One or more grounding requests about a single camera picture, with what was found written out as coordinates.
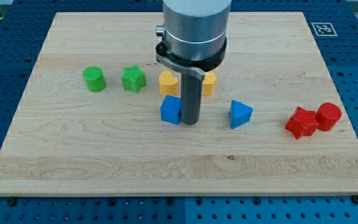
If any green star block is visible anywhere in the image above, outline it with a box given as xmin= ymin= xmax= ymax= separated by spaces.
xmin=121 ymin=65 xmax=147 ymax=93

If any red star block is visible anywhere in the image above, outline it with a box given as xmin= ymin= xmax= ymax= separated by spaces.
xmin=285 ymin=106 xmax=319 ymax=139

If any blue cube block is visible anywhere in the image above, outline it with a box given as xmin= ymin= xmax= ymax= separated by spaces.
xmin=160 ymin=95 xmax=181 ymax=124

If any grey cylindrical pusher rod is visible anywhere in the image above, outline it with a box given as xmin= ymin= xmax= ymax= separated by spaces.
xmin=181 ymin=74 xmax=203 ymax=125

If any yellow heart block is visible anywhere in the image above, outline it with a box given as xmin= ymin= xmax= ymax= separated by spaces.
xmin=159 ymin=70 xmax=179 ymax=96

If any yellow block behind rod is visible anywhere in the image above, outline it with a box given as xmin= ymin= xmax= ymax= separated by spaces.
xmin=202 ymin=71 xmax=218 ymax=96

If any blue triangle block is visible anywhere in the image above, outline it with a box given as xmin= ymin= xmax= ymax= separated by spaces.
xmin=229 ymin=100 xmax=254 ymax=129

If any wooden board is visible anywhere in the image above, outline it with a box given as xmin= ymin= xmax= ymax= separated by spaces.
xmin=0 ymin=12 xmax=358 ymax=197

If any green cylinder block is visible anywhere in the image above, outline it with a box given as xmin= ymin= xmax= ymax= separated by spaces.
xmin=82 ymin=66 xmax=106 ymax=92

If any red cylinder block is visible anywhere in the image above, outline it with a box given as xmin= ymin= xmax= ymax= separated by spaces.
xmin=315 ymin=103 xmax=342 ymax=131

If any white fiducial marker tag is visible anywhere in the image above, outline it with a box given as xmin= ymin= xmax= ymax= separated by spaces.
xmin=311 ymin=22 xmax=337 ymax=37

